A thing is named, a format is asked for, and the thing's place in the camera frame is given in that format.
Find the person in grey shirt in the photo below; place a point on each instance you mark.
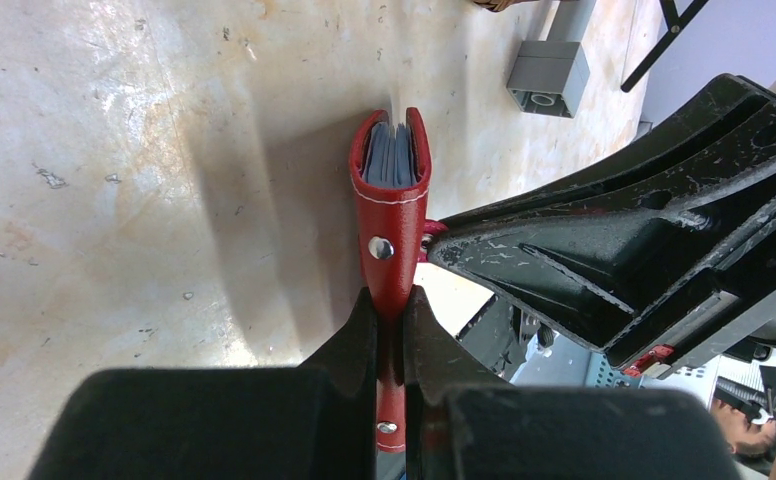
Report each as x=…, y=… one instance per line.
x=745, y=439

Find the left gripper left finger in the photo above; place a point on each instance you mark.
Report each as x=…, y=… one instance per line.
x=312, y=421

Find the red leather card holder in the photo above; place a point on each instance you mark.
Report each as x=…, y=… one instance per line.
x=390, y=169

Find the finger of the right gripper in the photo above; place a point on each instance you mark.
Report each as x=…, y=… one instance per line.
x=722, y=105
x=666, y=272

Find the black mini tripod stand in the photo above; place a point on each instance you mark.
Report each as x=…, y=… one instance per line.
x=675, y=21

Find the brown wicker divided basket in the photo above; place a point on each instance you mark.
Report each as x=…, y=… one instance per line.
x=497, y=6

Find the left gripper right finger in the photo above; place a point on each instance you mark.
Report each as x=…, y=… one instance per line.
x=465, y=422

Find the grey plastic toy beam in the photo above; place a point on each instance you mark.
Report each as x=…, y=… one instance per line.
x=549, y=76

